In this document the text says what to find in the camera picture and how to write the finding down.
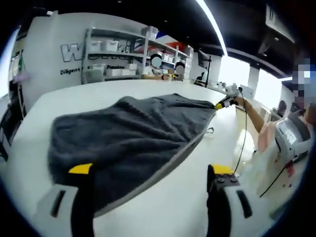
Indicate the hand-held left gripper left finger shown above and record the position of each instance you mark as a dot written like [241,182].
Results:
[59,209]

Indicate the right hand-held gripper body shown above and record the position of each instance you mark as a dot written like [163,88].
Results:
[233,91]

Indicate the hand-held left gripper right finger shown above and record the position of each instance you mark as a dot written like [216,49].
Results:
[234,212]

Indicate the dark grey towel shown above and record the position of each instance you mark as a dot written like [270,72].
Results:
[123,138]

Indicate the person's right hand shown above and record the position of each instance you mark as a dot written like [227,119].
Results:
[239,101]

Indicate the black monitor on stand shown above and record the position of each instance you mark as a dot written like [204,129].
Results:
[203,59]

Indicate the white table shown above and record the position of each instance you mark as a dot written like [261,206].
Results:
[185,197]

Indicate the ceiling light strip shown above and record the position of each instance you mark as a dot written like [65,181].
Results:
[213,24]

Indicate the grey white chest device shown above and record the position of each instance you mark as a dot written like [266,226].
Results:
[288,138]

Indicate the ceiling air vent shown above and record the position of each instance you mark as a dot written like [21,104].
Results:
[279,19]

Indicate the grey metal shelf rack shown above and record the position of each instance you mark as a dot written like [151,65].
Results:
[146,49]

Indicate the black equipment rack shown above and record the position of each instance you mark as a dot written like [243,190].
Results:
[11,123]

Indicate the group of white storage boxes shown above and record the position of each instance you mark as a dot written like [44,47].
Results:
[112,45]

